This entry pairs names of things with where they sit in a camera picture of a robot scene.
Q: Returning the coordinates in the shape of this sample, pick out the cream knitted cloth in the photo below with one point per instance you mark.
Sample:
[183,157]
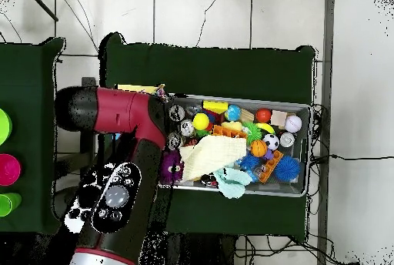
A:
[215,154]

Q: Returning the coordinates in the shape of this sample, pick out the purple spiky ball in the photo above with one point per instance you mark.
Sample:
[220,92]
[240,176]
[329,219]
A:
[170,168]

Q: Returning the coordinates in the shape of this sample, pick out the polka dot paper wrapper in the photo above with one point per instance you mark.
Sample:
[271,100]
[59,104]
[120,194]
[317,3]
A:
[161,92]

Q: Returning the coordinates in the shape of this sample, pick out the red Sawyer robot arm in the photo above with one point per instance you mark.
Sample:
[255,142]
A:
[123,111]

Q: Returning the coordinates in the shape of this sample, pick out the wooden box with three holes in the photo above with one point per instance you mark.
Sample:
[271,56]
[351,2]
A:
[135,87]

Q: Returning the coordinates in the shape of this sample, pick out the yellow smooth ball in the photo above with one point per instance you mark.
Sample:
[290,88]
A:
[200,121]

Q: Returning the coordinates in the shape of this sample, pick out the green spiky ball with eyes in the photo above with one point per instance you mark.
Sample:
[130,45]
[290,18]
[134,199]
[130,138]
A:
[253,132]

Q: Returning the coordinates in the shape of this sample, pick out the light blue cloth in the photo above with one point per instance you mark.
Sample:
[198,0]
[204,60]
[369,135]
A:
[232,181]

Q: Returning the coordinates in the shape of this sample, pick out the dark green table cloth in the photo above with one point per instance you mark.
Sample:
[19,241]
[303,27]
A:
[200,71]
[27,77]

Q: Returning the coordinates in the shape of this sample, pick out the small orange basketball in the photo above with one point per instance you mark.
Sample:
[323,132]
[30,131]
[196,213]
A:
[258,148]

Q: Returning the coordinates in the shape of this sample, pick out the orange red ball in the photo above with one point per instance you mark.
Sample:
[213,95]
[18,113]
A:
[263,115]

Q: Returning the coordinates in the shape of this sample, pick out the small soccer ball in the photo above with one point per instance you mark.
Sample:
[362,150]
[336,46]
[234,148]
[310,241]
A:
[271,141]

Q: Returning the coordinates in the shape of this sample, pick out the blue spiky ball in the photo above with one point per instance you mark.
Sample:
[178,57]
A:
[287,168]

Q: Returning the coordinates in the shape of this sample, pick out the small white baseball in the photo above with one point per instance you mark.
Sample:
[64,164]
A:
[293,123]

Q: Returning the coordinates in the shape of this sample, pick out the black upright panel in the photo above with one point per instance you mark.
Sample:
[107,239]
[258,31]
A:
[87,148]

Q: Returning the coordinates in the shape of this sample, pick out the grey stand foot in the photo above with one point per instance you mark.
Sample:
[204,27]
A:
[60,198]

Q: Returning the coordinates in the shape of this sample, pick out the pink plastic cup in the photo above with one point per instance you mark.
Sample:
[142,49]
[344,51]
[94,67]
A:
[9,169]

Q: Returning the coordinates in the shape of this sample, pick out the neon green plastic cup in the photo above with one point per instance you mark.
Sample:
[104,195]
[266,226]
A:
[4,128]
[7,205]

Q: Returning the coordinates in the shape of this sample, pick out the black pole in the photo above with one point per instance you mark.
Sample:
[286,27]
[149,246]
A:
[43,6]

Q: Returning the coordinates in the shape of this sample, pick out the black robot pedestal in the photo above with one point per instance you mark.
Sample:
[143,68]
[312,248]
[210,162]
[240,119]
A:
[203,252]

